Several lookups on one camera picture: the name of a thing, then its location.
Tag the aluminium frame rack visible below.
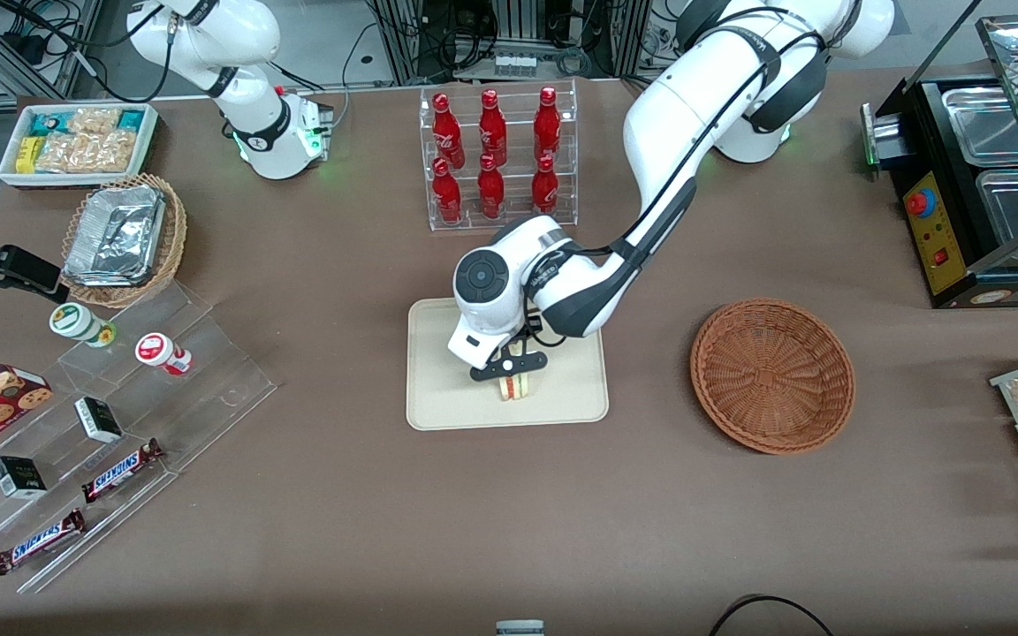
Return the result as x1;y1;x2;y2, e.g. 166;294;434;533
368;0;653;86

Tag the clear acrylic stepped display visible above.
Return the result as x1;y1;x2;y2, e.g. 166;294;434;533
0;280;279;595

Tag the light wicker basket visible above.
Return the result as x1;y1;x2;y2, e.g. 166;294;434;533
60;173;189;309

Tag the red cola bottle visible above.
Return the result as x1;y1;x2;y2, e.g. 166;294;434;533
476;154;506;221
431;93;467;170
431;158;464;225
530;155;560;219
478;88;509;168
533;86;562;161

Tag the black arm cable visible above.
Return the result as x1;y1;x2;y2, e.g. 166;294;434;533
553;7;831;261

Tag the brown Snickers bar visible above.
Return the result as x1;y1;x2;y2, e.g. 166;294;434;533
80;438;165;504
0;508;87;577

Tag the black floor cable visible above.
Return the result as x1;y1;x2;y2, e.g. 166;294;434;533
707;594;836;636

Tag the black hot dog machine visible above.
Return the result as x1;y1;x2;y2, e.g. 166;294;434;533
861;12;1018;309

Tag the small black box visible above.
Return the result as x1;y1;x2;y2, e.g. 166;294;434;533
0;455;49;501
73;396;125;444

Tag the large clear bag of crackers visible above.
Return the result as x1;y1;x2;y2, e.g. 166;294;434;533
35;130;136;174

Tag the red lidded yogurt cup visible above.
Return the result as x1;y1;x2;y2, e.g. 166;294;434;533
134;331;194;377

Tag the silver foil container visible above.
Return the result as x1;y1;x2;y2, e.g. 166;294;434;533
62;185;166;289

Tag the clear acrylic bottle rack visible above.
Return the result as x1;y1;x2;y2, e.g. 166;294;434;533
419;79;580;233

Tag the white rectangular snack bin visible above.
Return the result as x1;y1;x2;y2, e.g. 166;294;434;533
0;102;160;190

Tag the brown wicker basket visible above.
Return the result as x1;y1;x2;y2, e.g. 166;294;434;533
690;299;856;456

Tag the cream plastic tray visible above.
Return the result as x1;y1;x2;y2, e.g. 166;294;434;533
406;298;610;432

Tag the small clear bag of crackers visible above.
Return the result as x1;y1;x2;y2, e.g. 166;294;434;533
67;107;122;135

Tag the green lidded yogurt cup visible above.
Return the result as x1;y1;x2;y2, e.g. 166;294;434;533
49;302;118;349

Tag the grey metal shelf frame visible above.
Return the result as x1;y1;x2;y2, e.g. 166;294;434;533
0;0;105;112

